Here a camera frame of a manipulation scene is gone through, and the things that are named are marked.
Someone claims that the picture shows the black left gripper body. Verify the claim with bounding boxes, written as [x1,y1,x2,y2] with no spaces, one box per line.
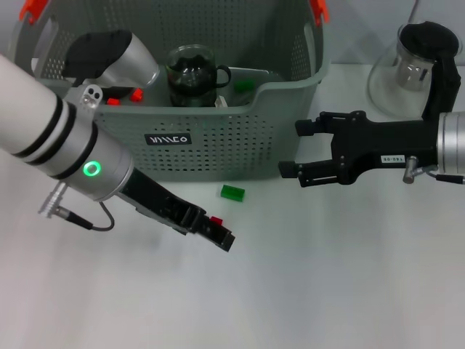
[118,169,208,236]

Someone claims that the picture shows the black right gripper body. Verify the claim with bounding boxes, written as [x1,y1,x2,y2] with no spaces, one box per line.
[329,109,442,185]

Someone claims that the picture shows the grey perforated plastic storage bin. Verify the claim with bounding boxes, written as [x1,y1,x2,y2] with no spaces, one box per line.
[7,0,332,183]

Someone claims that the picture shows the glass pitcher with black handle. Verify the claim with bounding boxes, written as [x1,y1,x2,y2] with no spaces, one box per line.
[366,20,461,121]

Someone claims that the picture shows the left arm dark cable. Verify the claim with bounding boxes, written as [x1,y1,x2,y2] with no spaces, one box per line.
[38,183,116,232]

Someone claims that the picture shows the orange bin handle clip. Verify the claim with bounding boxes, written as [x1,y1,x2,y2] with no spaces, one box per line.
[18,0,49,25]
[308,0,331,28]

